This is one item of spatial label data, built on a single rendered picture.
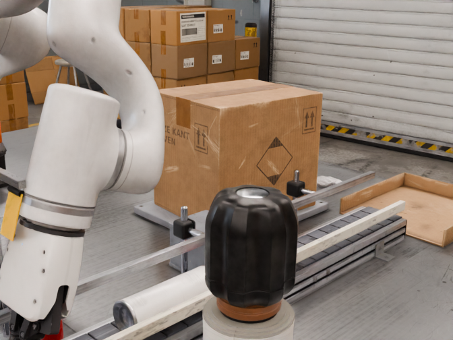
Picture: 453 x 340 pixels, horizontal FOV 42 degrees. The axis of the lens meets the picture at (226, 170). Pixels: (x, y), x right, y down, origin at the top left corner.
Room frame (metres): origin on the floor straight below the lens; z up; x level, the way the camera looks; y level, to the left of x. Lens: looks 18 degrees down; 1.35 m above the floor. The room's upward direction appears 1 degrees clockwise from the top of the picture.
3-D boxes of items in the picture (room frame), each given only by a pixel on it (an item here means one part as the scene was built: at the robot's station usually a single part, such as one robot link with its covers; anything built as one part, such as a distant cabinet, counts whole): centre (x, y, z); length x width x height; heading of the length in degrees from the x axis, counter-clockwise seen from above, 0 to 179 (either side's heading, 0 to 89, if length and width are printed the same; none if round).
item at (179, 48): (5.14, 0.38, 0.57); 1.20 x 0.85 x 1.14; 143
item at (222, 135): (1.31, -0.02, 0.99); 0.30 x 0.24 x 0.27; 130
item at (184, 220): (0.91, 0.05, 0.91); 0.07 x 0.03 x 0.16; 45
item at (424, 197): (1.33, -0.47, 0.85); 0.30 x 0.26 x 0.04; 135
